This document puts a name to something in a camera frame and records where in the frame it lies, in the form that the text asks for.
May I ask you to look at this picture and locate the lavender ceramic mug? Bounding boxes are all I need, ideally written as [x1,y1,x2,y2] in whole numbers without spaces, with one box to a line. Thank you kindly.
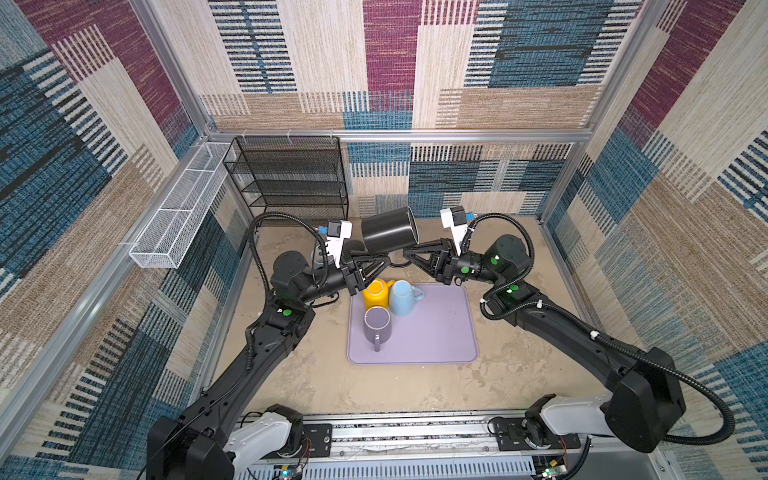
[364,306,393,352]

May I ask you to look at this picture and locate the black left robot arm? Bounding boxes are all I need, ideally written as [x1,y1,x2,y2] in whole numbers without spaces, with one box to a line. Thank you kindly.
[145,242,391,479]

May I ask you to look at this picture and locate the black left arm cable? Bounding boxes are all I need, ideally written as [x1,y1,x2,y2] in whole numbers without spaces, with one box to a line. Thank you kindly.
[247,212,331,295]

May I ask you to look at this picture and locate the light blue plain mug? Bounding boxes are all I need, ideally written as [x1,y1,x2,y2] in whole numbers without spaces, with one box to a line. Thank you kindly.
[388,280,425,316]

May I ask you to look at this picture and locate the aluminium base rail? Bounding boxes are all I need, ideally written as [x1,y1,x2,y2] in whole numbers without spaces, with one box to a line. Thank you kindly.
[155,407,667,480]

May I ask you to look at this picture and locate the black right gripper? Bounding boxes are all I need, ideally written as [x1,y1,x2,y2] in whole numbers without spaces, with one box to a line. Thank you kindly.
[403,237,502,286]

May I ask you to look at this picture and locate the yellow round mug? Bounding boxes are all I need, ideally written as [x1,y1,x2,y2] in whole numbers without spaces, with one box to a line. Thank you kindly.
[362,278,396,310]

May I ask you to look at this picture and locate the black ceramic mug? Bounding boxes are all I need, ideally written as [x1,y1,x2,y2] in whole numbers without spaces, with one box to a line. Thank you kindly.
[361,206,419,254]

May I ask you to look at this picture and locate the lavender plastic tray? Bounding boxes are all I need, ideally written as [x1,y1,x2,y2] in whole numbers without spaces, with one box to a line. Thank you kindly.
[347,283,478,365]

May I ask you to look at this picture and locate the white wire mesh basket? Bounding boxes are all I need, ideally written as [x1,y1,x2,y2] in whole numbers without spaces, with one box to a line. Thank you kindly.
[129,142,229,269]

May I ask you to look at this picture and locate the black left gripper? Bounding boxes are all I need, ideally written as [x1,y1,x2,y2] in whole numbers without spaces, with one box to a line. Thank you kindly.
[296,253,387,310]

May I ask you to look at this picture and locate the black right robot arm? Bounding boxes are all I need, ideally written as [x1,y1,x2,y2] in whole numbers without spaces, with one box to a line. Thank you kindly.
[404,235,686,453]

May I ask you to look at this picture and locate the black wire shelf rack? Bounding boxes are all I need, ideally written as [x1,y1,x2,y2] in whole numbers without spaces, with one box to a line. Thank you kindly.
[223,136,349,226]

